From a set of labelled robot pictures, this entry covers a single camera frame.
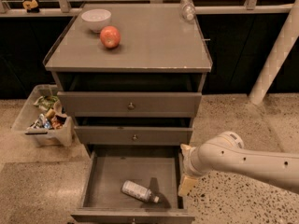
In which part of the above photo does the grey top drawer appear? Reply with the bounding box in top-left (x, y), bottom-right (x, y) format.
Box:
top-left (58, 91), bottom-right (202, 118)

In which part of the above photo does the white slanted pillar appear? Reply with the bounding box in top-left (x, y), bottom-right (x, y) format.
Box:
top-left (249, 0), bottom-right (299, 105)

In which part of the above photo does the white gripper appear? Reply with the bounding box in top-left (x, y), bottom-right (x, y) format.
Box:
top-left (178, 144), bottom-right (207, 197)

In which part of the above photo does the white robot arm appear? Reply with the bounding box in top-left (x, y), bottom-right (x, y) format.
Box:
top-left (178, 132), bottom-right (299, 197)

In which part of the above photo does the grey bottom drawer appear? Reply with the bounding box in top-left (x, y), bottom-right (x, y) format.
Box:
top-left (72, 146), bottom-right (194, 224)

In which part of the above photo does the grey drawer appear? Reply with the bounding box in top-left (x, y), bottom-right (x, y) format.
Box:
top-left (72, 146), bottom-right (194, 224)
top-left (58, 91), bottom-right (202, 118)
top-left (75, 126), bottom-right (192, 146)

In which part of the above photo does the blue snack packet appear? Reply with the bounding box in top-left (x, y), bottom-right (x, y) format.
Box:
top-left (29, 114), bottom-right (52, 130)

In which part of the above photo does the white bowl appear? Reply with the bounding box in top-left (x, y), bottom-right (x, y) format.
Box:
top-left (81, 8), bottom-right (111, 33)

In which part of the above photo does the green snack bag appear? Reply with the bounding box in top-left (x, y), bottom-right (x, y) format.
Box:
top-left (34, 95), bottom-right (58, 111)

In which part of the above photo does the grey drawer cabinet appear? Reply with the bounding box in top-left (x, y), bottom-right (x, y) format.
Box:
top-left (43, 2), bottom-right (214, 156)

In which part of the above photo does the red apple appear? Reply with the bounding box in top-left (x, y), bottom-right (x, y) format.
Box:
top-left (100, 26), bottom-right (121, 49)

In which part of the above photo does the brown snack packet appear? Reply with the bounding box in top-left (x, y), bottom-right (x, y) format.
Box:
top-left (50, 116), bottom-right (66, 130)

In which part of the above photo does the yellow black small object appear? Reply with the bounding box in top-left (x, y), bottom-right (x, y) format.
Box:
top-left (22, 0), bottom-right (39, 13)

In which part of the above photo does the clear plastic storage bin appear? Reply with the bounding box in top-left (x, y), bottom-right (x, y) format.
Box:
top-left (12, 84), bottom-right (73, 147)

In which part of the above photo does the grey middle drawer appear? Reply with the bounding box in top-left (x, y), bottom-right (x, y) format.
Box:
top-left (75, 126), bottom-right (192, 146)

